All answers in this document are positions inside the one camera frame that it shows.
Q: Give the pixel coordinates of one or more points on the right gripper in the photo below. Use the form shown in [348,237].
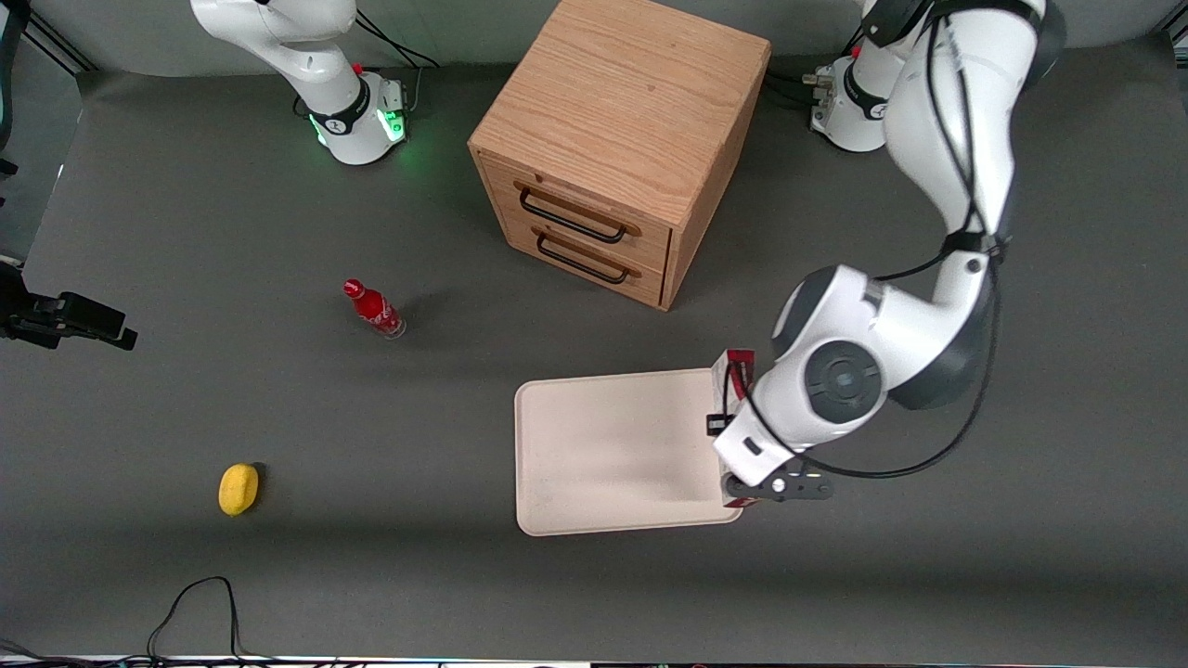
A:
[14,295]

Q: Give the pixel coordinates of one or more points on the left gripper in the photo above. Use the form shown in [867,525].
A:
[716,424]

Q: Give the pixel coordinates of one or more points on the red cookie box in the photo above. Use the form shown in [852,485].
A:
[733,366]

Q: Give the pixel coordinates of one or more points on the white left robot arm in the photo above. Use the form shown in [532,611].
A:
[965,111]

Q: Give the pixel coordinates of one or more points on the cream rectangular tray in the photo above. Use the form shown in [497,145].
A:
[613,455]

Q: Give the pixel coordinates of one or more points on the yellow lemon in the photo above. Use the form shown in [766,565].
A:
[238,489]

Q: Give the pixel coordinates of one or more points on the red cola bottle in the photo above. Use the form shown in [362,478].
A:
[375,310]

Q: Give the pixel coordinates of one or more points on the wooden drawer cabinet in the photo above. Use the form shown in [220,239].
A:
[622,93]

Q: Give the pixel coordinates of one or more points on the black frame strut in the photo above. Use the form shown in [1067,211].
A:
[56,42]

